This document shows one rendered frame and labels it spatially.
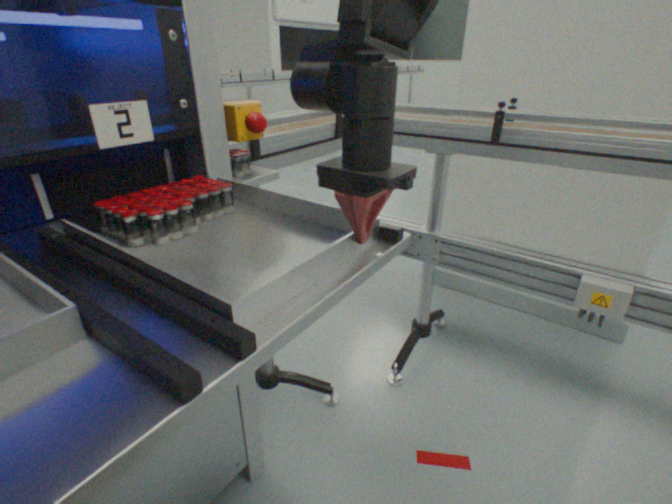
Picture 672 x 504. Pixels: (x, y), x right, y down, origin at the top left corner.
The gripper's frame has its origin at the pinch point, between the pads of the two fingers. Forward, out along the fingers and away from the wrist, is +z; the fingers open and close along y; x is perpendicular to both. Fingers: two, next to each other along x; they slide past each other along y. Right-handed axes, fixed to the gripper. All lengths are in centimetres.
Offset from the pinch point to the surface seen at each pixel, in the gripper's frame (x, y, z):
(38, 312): 29.6, 19.4, 2.5
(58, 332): 30.4, 11.8, 0.9
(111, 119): 9.2, 37.8, -11.8
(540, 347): -119, -19, 91
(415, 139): -82, 30, 4
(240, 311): 19.8, 0.8, 0.3
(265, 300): 16.7, 0.7, 0.8
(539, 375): -101, -22, 91
